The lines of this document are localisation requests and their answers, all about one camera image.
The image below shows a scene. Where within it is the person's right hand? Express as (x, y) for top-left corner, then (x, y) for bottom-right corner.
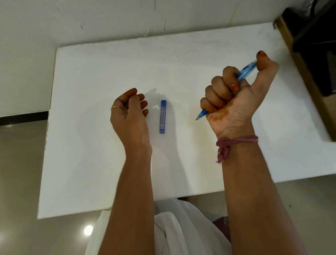
(200, 50), (280, 141)

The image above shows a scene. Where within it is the person's left hand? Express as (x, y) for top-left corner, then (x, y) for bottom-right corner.
(110, 88), (153, 156)

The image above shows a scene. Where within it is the blue mechanical pencil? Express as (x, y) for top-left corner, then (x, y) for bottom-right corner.
(195, 60), (258, 121)

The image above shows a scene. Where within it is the person's left forearm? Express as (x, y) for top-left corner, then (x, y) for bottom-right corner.
(98, 147), (156, 255)

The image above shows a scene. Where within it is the person's right forearm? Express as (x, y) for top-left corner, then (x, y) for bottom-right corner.
(216, 139), (308, 255)

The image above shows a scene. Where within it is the blue pencil lead case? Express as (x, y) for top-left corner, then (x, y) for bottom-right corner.
(159, 100), (167, 134)

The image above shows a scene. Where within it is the wooden cabinet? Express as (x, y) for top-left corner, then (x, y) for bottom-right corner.
(273, 15), (336, 143)

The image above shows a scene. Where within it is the black box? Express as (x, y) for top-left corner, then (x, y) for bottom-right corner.
(282, 0), (336, 97)

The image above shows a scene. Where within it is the white garment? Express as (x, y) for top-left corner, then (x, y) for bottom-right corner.
(85, 198), (233, 255)

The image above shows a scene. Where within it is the maroon garment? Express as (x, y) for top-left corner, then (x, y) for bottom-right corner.
(212, 216), (232, 244)

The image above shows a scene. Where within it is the pink thread bracelet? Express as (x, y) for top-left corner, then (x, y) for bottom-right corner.
(215, 135), (259, 164)

